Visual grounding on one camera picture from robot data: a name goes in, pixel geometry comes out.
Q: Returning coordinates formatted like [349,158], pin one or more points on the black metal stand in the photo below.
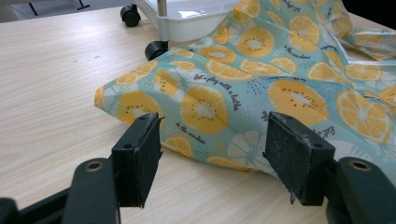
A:
[33,9]

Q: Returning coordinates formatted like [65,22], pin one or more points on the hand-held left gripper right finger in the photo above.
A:
[295,158]

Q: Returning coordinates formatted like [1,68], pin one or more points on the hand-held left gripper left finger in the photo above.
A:
[137,155]

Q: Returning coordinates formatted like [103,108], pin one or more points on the fruit print bag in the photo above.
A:
[218,77]

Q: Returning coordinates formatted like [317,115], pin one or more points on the white two-tier cart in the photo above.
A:
[186,28]

